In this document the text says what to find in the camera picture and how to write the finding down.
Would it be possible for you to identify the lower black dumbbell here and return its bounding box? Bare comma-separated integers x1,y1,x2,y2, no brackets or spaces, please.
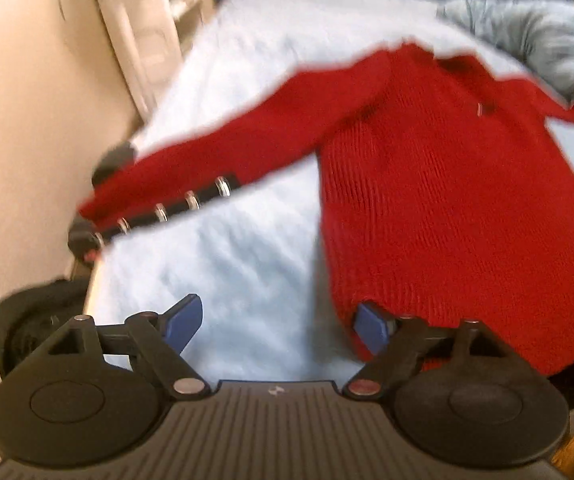
68,216,104,266

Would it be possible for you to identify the red knit sweater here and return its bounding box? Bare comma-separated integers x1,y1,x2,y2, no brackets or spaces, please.
80,44,574,375

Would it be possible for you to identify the upper black dumbbell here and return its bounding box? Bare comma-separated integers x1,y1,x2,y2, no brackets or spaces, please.
92,141,136,188

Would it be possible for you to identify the black dumbbell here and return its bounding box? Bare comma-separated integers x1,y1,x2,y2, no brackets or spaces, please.
92,141,136,188
68,216,104,266

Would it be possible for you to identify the grey-blue crumpled blanket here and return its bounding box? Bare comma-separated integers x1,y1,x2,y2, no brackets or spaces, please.
437,0,574,101

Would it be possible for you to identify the light blue fleece bed cover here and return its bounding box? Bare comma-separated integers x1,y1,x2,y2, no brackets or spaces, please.
82,0,574,384

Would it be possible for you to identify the white standing fan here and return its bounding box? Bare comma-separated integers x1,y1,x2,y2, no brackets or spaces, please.
97,0,182,122

